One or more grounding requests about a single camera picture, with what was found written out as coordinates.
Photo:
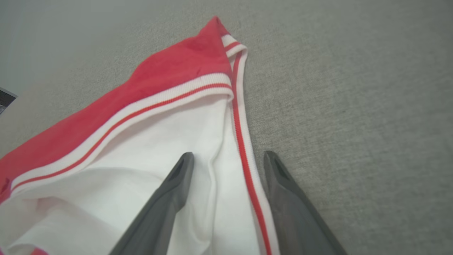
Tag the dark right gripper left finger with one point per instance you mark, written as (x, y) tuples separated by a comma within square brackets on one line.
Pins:
[(159, 216)]

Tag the red jersey with number print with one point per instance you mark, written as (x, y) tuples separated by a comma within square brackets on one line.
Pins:
[(106, 159)]

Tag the dark grey base rail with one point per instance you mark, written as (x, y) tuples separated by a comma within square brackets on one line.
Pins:
[(5, 101)]

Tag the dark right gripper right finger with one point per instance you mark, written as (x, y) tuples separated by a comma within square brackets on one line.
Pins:
[(297, 219)]

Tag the grey fabric sofa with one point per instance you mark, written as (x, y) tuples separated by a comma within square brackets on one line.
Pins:
[(354, 106)]

